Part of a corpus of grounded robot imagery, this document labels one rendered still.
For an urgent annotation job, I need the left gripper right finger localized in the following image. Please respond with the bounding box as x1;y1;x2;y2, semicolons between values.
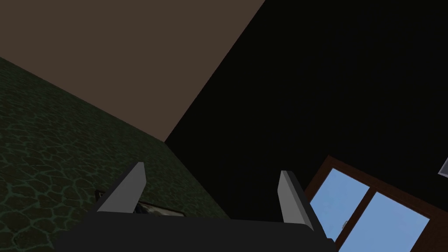
277;170;315;231

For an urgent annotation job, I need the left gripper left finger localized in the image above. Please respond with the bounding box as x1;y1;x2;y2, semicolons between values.
97;161;147;214

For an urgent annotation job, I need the brown framed window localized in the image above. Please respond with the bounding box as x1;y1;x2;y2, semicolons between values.
304;155;448;252

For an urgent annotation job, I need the dark framed wall picture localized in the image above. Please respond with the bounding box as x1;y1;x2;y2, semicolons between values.
94;190;186;217

